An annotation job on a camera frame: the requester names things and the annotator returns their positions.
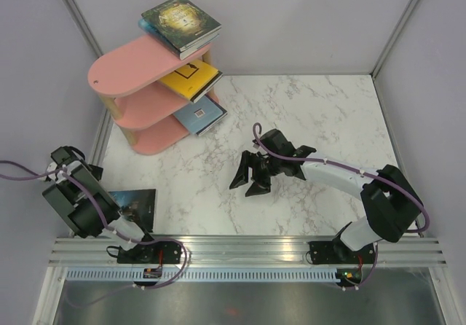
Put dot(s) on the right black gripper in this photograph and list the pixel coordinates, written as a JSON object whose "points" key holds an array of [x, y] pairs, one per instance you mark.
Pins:
{"points": [[261, 185]]}

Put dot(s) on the light blue book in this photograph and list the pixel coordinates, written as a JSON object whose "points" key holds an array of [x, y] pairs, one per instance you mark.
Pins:
{"points": [[195, 117]]}

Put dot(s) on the teal ocean cover book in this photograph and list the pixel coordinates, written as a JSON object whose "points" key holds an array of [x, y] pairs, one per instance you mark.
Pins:
{"points": [[181, 54]]}

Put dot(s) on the green forest cover book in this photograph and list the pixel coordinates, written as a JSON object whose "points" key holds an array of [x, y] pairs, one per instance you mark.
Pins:
{"points": [[181, 22]]}

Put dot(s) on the purple Robinson Crusoe book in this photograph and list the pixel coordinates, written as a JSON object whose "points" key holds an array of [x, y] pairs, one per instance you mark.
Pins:
{"points": [[211, 124]]}

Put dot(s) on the black moon sixpence book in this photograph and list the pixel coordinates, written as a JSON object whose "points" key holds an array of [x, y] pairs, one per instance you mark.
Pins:
{"points": [[206, 88]]}

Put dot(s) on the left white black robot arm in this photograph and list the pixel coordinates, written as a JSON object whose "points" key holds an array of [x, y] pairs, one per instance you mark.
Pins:
{"points": [[89, 210]]}

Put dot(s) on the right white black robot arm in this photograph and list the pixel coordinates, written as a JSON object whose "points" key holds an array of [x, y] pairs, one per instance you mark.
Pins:
{"points": [[390, 203]]}

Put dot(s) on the dark blue Wuthering Heights book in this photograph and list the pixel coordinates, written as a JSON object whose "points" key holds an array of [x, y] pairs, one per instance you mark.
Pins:
{"points": [[138, 205]]}

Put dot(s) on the pink three-tier wooden shelf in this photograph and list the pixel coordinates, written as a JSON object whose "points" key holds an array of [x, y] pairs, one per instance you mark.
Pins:
{"points": [[126, 80]]}

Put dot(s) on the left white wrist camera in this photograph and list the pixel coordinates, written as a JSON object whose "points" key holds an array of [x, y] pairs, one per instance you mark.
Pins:
{"points": [[55, 171]]}

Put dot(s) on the aluminium mounting rail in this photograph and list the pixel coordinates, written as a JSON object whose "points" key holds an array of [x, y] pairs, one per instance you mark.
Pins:
{"points": [[249, 250]]}

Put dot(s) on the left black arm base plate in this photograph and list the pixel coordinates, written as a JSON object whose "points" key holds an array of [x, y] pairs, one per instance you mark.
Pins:
{"points": [[160, 253]]}

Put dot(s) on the white slotted cable duct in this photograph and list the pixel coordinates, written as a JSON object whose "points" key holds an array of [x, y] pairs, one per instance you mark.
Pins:
{"points": [[204, 274]]}

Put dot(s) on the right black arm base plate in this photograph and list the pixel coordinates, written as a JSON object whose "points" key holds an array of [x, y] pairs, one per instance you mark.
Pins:
{"points": [[329, 252]]}

